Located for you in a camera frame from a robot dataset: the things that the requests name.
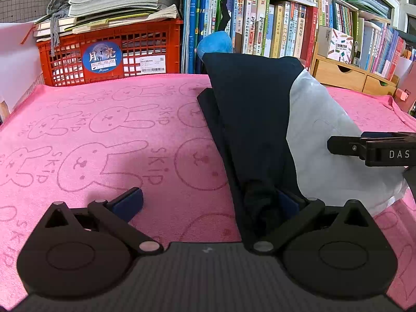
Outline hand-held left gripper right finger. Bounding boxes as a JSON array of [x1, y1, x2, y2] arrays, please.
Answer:
[[252, 190, 379, 255]]

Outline white and navy jacket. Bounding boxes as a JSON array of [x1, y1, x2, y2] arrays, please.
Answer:
[[196, 52, 410, 248]]

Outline wooden drawer box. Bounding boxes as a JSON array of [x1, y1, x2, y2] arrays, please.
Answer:
[[310, 42, 399, 97]]

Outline grey grid panel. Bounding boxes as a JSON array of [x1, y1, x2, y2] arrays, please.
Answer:
[[0, 0, 54, 24]]

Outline row of shelf books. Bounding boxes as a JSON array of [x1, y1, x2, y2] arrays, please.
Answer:
[[227, 0, 407, 79]]

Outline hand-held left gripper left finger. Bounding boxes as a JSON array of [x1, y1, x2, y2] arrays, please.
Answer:
[[42, 187, 165, 256]]

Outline stack of paper workbooks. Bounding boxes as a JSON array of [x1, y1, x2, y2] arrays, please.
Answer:
[[32, 0, 181, 38]]

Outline black strap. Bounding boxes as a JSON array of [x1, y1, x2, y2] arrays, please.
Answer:
[[219, 0, 240, 35]]

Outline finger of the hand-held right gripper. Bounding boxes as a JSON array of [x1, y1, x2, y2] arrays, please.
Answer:
[[361, 131, 416, 138], [327, 135, 368, 160]]

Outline white board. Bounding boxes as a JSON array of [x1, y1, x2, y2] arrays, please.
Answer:
[[0, 22, 43, 112]]

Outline stack of clear folders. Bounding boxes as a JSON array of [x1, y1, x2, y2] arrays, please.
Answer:
[[347, 0, 391, 19]]

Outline pink rabbit print towel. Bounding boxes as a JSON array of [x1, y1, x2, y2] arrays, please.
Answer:
[[0, 73, 416, 311]]

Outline grey knitted cloth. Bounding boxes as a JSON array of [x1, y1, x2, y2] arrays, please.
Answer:
[[47, 0, 76, 58]]

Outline small printed box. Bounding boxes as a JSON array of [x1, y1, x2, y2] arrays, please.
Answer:
[[316, 25, 354, 64]]

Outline red plastic crate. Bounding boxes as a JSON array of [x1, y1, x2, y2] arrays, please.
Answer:
[[36, 19, 184, 87]]

